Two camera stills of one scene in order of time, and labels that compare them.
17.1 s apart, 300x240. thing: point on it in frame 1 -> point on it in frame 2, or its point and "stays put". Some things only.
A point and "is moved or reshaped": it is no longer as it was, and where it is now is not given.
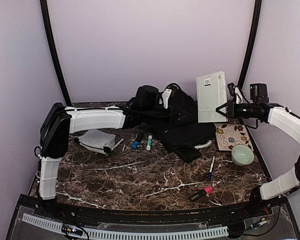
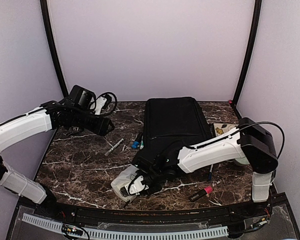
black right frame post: (252, 41) stays put
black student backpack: (178, 127) is moved or reshaped
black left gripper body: (150, 115) -> (80, 119)
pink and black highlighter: (201, 193) stays put
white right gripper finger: (238, 95) -> (136, 187)
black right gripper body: (236, 113) -> (153, 175)
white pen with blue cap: (210, 173) stays put
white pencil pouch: (96, 140) -> (122, 179)
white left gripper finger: (165, 95) -> (100, 102)
